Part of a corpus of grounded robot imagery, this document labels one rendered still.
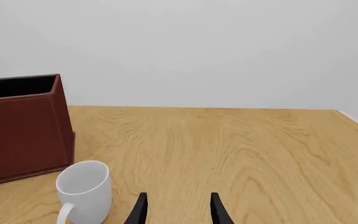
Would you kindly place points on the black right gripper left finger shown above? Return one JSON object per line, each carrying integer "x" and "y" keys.
{"x": 139, "y": 212}

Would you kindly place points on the white ceramic mug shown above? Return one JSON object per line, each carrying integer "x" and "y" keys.
{"x": 84, "y": 191}

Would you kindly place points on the red-brown desk caddy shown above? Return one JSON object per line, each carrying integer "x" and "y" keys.
{"x": 26, "y": 130}

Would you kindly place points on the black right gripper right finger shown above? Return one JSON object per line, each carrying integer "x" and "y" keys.
{"x": 220, "y": 213}

